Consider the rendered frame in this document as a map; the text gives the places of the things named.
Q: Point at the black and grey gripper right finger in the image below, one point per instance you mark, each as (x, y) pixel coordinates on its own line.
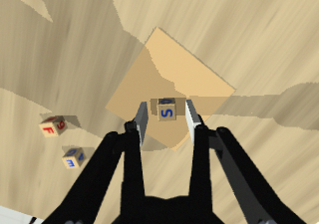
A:
(258, 201)

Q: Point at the cream letter block with red letter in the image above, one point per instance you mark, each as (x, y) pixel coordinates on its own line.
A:
(53, 126)

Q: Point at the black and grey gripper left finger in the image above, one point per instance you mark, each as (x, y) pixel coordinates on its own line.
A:
(83, 201)

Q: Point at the tan flat mat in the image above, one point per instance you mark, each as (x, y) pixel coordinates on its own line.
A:
(165, 70)

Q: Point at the tan wooden letter block with blue s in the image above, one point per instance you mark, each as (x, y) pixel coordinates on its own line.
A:
(166, 109)

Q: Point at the wooden letter block with blue letters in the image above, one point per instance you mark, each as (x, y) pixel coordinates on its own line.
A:
(74, 158)

